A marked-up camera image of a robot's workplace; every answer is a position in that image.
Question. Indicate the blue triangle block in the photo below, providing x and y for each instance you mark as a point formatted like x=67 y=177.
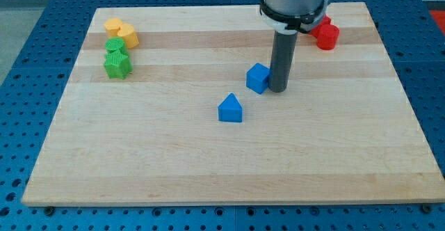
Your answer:
x=230 y=110

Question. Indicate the blue cube block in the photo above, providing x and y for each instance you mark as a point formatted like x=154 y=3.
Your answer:
x=257 y=78

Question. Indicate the wooden board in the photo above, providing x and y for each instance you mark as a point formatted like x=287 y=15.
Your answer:
x=343 y=132

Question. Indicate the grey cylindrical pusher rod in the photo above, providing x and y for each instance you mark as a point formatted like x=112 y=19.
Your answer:
x=281 y=61

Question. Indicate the green star block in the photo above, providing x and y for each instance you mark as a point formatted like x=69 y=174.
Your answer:
x=117 y=65

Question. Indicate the yellow cylinder block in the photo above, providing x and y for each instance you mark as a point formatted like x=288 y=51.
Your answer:
x=128 y=33

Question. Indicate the green cylinder block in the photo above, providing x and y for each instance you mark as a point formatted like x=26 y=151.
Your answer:
x=116 y=44

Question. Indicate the red block behind cylinder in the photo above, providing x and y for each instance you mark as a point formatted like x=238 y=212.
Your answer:
x=315 y=31

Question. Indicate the yellow block at back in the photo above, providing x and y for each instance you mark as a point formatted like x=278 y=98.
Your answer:
x=112 y=27

